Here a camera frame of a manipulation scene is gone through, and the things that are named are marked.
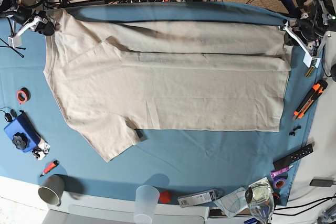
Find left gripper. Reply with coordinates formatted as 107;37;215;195
279;19;326;68

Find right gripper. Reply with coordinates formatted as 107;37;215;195
7;8;55;48

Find beige T-shirt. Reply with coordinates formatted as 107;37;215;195
44;9;291;161

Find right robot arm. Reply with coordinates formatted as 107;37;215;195
1;0;55;48

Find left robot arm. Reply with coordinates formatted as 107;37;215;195
280;0;335;68

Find green yellow small tool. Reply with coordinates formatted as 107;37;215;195
305;66;315;78

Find orange utility knife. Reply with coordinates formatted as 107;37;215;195
293;79;328;121

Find red tape roll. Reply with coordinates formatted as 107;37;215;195
16;88;30;104

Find small black screws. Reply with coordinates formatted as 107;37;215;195
289;125;301;136

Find black computer mouse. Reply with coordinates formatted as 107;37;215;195
4;113;13;123

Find blue box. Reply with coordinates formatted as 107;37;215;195
4;114;40;153

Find black knob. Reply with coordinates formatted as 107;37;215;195
12;132;28;150

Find blue tablecloth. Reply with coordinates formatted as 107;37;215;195
0;1;326;207

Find black remote control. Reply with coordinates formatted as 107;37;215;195
273;143;314;170

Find white caster wheel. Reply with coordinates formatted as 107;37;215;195
32;141;50;161

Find purple glue tube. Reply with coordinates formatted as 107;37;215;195
270;165;293;178

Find red marker pen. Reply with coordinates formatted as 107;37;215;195
39;160;59;177

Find purple tape roll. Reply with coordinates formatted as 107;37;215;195
273;176;287;189

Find black phone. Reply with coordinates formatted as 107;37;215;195
309;177;335;187

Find wine glass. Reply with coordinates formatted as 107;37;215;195
245;182;275;224

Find grey mug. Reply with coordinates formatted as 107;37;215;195
38;175;65;206

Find paper with drawing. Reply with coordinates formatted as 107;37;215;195
214;177;274;218

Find packaged tool blister pack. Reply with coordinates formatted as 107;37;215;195
177;189;223;208

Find translucent plastic cup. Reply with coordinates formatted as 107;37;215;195
134;185;160;224

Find black cable ties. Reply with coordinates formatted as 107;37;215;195
0;39;26;58

